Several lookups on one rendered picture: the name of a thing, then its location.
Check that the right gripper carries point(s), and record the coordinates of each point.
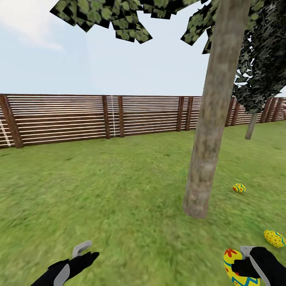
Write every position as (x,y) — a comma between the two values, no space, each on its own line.
(242,267)

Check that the easter egg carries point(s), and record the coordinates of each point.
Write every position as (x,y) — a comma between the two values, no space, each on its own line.
(274,238)
(229,256)
(240,188)

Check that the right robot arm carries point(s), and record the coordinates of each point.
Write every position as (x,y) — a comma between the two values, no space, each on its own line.
(258,262)

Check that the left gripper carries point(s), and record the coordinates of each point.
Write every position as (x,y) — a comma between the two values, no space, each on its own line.
(85,261)

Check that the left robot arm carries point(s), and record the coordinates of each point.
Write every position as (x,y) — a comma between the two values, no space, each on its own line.
(62,271)

